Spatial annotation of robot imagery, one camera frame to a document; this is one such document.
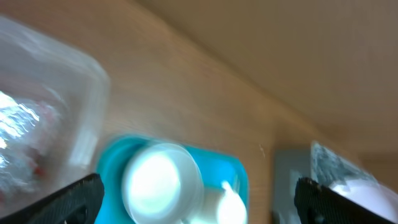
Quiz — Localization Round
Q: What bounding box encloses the clear plastic bin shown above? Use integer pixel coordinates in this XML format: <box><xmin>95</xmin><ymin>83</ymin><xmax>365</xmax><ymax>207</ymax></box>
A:
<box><xmin>1</xmin><ymin>17</ymin><xmax>109</xmax><ymax>216</ymax></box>

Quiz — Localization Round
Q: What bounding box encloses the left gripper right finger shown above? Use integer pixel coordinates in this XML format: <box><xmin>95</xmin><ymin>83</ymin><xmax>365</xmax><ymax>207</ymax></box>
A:
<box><xmin>294</xmin><ymin>177</ymin><xmax>392</xmax><ymax>224</ymax></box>

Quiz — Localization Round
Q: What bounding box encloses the teal plastic tray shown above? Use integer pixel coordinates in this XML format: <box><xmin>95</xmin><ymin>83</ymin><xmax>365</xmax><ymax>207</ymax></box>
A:
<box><xmin>95</xmin><ymin>134</ymin><xmax>250</xmax><ymax>224</ymax></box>

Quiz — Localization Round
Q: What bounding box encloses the aluminium foil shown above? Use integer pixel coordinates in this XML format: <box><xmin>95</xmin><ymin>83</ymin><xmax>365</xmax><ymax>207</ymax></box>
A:
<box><xmin>1</xmin><ymin>92</ymin><xmax>61</xmax><ymax>200</ymax></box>

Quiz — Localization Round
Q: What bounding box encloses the grey dishwasher rack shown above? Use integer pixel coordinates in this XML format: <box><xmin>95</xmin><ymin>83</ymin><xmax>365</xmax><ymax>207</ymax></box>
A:
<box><xmin>272</xmin><ymin>142</ymin><xmax>377</xmax><ymax>224</ymax></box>

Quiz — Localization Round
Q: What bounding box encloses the white paper cup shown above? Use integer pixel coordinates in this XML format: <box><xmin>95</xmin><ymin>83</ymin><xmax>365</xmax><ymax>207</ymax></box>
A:
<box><xmin>186</xmin><ymin>180</ymin><xmax>249</xmax><ymax>224</ymax></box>

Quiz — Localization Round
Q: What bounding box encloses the grey bowl with rice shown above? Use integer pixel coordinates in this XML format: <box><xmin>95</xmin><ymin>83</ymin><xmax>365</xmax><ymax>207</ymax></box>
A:
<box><xmin>121</xmin><ymin>142</ymin><xmax>204</xmax><ymax>224</ymax></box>

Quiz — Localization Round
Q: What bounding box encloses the white round plate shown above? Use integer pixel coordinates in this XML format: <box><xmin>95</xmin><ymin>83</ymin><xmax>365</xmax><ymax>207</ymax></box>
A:
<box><xmin>330</xmin><ymin>179</ymin><xmax>397</xmax><ymax>223</ymax></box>

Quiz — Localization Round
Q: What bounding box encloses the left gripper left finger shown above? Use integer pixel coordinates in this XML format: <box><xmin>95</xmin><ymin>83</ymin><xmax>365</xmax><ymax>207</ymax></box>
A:
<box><xmin>1</xmin><ymin>173</ymin><xmax>104</xmax><ymax>224</ymax></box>

